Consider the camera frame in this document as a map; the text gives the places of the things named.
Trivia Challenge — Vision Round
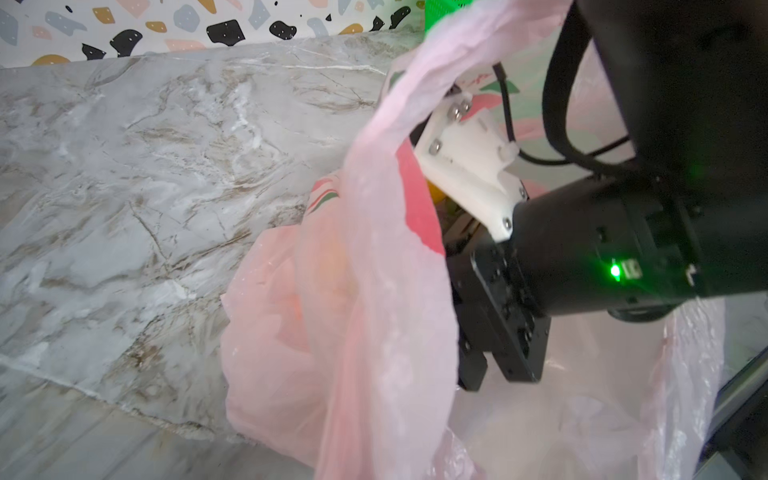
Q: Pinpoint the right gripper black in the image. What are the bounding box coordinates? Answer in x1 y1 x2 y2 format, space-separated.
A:
444 176 707 391

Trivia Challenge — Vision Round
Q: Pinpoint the pink plastic bag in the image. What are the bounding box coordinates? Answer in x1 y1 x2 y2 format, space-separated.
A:
221 1 725 479

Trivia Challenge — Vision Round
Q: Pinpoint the green plastic basket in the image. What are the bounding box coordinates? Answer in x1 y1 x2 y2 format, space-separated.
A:
424 0 473 33

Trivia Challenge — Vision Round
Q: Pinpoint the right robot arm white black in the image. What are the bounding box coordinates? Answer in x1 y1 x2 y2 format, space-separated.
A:
448 1 767 391

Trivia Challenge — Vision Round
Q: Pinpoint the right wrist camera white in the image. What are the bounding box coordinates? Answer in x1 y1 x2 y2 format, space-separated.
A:
411 93 528 242

